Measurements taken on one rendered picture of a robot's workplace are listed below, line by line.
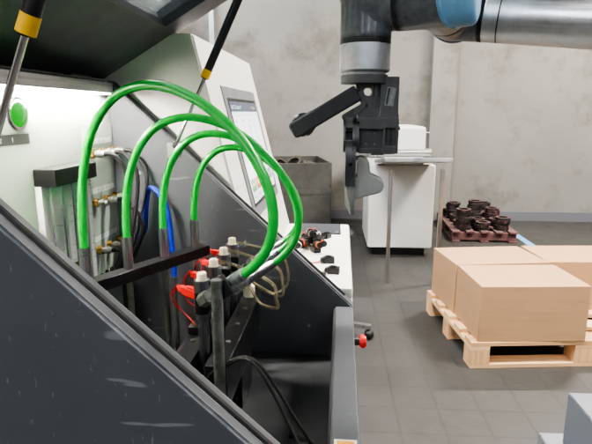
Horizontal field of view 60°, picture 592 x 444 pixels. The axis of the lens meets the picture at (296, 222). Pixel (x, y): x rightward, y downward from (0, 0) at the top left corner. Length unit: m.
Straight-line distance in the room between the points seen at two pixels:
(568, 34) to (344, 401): 0.63
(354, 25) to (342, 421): 0.56
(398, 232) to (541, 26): 4.30
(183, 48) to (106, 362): 0.80
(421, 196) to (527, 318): 2.24
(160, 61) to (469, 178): 6.04
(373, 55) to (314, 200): 4.96
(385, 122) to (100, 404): 0.52
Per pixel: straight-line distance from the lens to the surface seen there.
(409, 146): 4.93
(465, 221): 5.86
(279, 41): 6.80
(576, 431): 1.05
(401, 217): 5.04
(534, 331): 3.14
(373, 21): 0.78
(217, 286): 0.71
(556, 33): 0.87
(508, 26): 0.87
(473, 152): 6.98
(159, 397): 0.55
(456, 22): 0.77
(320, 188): 5.68
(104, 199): 1.12
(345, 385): 0.87
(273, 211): 0.65
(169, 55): 1.21
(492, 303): 2.99
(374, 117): 0.79
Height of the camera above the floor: 1.38
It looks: 12 degrees down
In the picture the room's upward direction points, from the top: straight up
